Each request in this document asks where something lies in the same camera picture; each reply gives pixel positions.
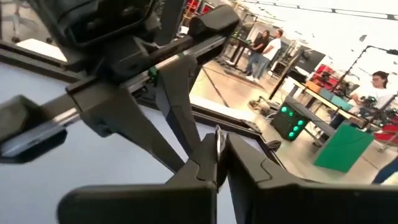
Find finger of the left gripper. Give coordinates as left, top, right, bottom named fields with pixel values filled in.
left=66, top=76, right=187, bottom=174
left=154, top=55, right=203, bottom=157

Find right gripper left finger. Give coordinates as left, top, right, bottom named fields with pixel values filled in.
left=57, top=133, right=228, bottom=224

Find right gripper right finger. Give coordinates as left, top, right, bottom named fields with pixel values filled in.
left=226, top=133, right=398, bottom=224

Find green tag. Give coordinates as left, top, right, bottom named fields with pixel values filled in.
left=147, top=65, right=159, bottom=83

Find green board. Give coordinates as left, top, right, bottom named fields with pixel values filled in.
left=313, top=123, right=374, bottom=174

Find black clamp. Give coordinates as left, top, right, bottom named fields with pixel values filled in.
left=266, top=139, right=282, bottom=153

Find person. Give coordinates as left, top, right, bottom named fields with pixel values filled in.
left=244, top=29, right=271, bottom=77
left=252, top=28, right=284, bottom=82
left=371, top=157, right=398, bottom=186
left=329, top=70, right=398, bottom=131

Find red shelf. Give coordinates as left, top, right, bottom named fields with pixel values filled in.
left=185, top=0, right=213, bottom=16

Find black standing table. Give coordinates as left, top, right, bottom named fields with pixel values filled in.
left=229, top=35, right=253, bottom=68

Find black computer green lights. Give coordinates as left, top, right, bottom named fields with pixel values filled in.
left=269, top=95, right=312, bottom=142

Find grey workbench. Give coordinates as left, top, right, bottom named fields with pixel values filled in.
left=284, top=79, right=373, bottom=147

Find grey table mat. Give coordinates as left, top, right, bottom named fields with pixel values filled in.
left=0, top=60, right=268, bottom=224

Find red chair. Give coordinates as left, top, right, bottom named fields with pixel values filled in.
left=372, top=114, right=398, bottom=153

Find teal box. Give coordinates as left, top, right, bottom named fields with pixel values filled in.
left=320, top=88, right=354, bottom=112

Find black pole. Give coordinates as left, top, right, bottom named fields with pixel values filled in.
left=248, top=55, right=301, bottom=110

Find grey office chair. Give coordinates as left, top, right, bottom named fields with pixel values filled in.
left=0, top=0, right=54, bottom=44

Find orange box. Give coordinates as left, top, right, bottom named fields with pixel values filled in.
left=305, top=80, right=323, bottom=94

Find red cabinet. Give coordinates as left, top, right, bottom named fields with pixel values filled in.
left=313, top=63, right=340, bottom=91

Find black monitor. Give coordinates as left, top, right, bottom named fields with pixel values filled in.
left=295, top=48, right=326, bottom=75

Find black boom stand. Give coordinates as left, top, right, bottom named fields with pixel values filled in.
left=329, top=45, right=398, bottom=94

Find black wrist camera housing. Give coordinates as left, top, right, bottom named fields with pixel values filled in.
left=26, top=0, right=158, bottom=49

